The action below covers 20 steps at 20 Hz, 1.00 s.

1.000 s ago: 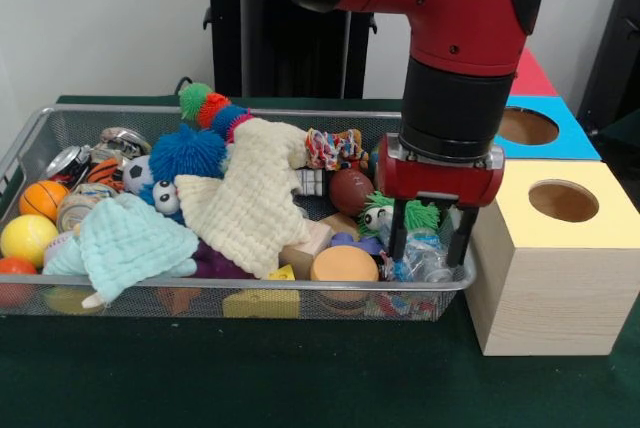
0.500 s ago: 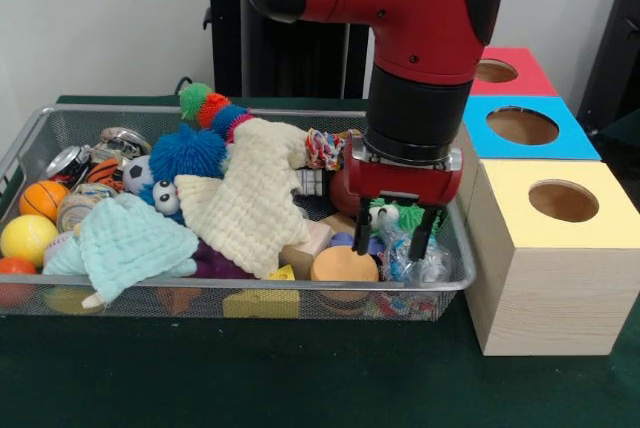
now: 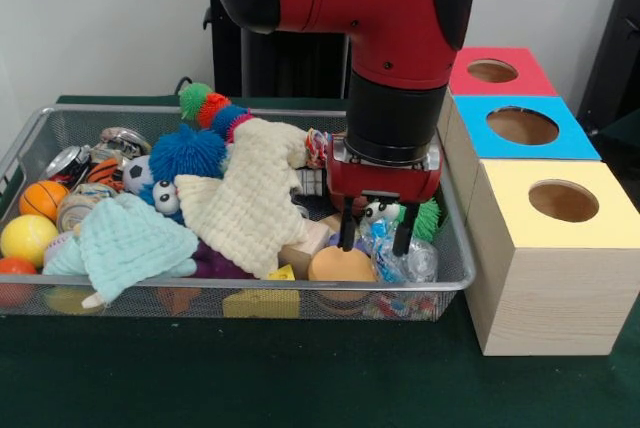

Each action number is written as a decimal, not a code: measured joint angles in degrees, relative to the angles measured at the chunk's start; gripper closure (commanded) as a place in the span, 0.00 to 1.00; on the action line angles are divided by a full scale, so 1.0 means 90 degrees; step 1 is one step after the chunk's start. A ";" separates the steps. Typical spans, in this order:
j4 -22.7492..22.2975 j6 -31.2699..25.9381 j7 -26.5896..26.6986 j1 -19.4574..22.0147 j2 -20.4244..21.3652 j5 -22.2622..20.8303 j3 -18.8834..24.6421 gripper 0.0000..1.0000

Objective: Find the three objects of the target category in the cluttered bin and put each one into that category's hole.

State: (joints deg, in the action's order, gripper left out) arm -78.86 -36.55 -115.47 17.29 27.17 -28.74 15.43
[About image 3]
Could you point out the multicolour spiky caterpillar toy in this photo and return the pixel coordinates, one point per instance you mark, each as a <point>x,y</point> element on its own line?
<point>210,105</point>

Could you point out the blue spiky toy with eyes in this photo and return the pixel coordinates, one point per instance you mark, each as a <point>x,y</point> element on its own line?
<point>185,153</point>

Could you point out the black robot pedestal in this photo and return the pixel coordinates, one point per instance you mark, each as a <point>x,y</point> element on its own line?
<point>280,63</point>

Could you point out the green spiky toy with eyes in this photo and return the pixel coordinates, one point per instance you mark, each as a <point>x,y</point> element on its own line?
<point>427,220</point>

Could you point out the yellow ball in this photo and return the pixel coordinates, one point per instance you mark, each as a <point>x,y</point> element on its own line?
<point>27,240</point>

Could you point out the wooden three-hole box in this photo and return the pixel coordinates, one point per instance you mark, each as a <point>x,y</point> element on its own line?
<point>550,298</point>

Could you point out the dark green table cloth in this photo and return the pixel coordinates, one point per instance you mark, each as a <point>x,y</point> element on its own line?
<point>300,378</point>
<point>625,130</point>

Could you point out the orange foam disc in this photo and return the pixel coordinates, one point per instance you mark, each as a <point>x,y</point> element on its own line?
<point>340,265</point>

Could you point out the silver mesh bin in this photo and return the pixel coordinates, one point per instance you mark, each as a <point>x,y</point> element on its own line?
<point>200,284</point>

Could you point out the orange basketball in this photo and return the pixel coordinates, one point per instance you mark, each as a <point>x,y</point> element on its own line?
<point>42,200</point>

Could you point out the light blue cloth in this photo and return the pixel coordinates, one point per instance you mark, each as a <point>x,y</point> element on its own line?
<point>130,243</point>

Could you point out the cream knitted cloth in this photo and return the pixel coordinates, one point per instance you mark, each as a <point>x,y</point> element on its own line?
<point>250,198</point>

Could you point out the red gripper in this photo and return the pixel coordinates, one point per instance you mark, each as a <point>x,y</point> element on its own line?
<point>385,180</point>

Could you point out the crushed clear plastic bottle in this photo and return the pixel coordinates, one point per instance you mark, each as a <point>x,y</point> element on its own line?
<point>385,260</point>

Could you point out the black upright panel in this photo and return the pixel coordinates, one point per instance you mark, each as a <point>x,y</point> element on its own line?
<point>615,48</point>

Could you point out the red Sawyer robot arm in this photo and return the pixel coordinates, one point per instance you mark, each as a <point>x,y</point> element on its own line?
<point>375,23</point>

